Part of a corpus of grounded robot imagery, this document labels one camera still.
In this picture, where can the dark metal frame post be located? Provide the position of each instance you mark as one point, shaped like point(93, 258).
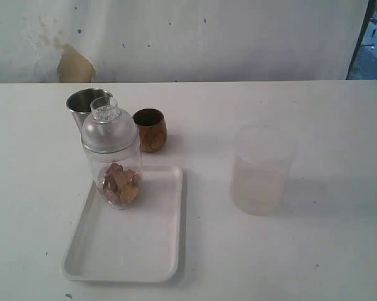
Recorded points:
point(367, 17)

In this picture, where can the clear plastic shaker lid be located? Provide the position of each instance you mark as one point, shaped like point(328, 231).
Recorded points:
point(108, 128)

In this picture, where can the clear plastic shaker body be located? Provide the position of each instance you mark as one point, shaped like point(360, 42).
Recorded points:
point(129, 158)

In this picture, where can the stainless steel cup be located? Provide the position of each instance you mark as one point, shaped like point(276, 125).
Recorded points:
point(79, 103)

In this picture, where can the white rectangular plastic tray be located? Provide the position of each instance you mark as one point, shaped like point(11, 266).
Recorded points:
point(139, 244)

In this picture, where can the translucent white plastic cup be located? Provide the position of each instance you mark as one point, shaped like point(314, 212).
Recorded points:
point(262, 161)

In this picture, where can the brown wooden cup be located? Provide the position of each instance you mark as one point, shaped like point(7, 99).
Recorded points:
point(152, 129)

